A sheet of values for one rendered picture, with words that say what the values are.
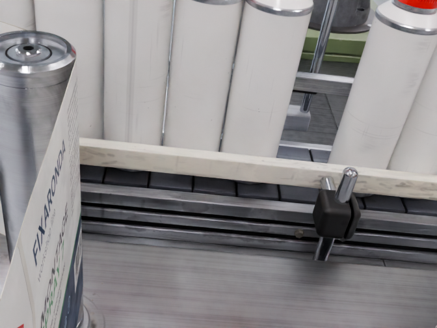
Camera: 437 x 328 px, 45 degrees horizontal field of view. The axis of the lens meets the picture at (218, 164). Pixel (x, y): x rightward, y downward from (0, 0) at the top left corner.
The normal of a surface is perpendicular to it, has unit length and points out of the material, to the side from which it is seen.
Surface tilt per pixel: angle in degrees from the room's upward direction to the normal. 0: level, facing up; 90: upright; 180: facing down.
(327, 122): 0
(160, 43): 90
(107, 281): 0
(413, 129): 90
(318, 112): 0
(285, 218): 90
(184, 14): 90
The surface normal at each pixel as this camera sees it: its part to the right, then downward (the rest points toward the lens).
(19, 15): 0.75, 0.47
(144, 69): 0.32, 0.60
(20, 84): 0.07, 0.60
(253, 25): -0.65, 0.38
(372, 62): -0.88, 0.18
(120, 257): 0.13, -0.80
